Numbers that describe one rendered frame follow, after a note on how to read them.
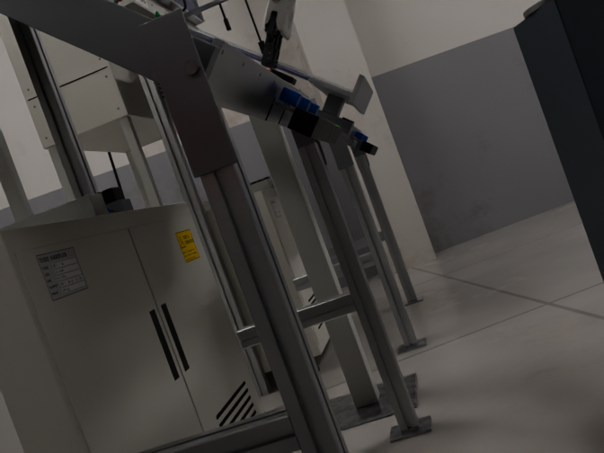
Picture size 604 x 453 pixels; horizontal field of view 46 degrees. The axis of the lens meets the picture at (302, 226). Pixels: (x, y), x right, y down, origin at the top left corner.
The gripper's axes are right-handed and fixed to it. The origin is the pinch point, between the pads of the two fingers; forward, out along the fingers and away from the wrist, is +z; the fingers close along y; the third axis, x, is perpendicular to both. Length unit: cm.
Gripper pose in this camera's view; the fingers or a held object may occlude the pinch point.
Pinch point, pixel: (270, 57)
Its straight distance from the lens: 168.8
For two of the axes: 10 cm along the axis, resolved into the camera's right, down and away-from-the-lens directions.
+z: -2.0, 9.7, 1.1
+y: 1.6, -0.8, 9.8
